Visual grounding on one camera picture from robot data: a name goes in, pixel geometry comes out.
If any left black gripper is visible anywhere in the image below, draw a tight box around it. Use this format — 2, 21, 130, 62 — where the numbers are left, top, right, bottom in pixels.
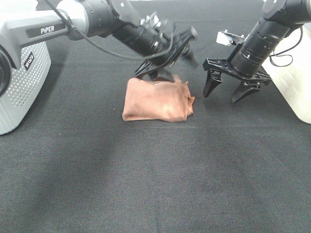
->
135, 26, 199, 82

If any grey perforated laundry basket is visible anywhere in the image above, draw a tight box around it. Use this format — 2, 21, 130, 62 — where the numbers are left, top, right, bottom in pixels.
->
0, 42, 51, 135

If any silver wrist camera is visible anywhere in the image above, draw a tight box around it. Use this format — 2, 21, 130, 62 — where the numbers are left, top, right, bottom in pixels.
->
139, 11, 168, 28
216, 30, 246, 46

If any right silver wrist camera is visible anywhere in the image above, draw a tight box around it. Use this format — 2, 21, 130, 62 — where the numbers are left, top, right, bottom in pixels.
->
216, 30, 246, 46

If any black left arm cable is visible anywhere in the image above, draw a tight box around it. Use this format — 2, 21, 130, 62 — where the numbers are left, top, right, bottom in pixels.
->
43, 0, 177, 60

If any brown microfiber towel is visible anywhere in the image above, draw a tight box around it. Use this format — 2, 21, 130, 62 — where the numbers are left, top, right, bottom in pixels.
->
122, 74, 195, 122

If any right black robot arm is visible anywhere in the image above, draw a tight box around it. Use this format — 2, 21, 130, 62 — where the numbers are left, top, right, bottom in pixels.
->
203, 0, 311, 103

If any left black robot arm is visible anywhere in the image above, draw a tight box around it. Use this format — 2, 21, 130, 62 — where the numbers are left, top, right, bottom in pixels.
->
0, 0, 198, 93

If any black table cloth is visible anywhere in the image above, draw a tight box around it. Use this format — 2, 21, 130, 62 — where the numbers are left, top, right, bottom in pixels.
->
0, 0, 311, 233

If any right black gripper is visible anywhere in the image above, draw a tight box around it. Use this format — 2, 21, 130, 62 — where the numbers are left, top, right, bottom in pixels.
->
203, 58, 272, 103

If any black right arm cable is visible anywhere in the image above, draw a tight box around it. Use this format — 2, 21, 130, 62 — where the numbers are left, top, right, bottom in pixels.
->
268, 26, 304, 67

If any white plastic storage bin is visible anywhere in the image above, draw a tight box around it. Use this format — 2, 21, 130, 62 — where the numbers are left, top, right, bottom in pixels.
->
262, 24, 311, 124

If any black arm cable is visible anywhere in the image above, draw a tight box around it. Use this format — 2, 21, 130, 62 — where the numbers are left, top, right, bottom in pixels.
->
268, 26, 304, 67
43, 0, 177, 60

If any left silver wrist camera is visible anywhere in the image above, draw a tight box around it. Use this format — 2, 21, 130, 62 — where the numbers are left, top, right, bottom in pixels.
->
139, 11, 168, 28

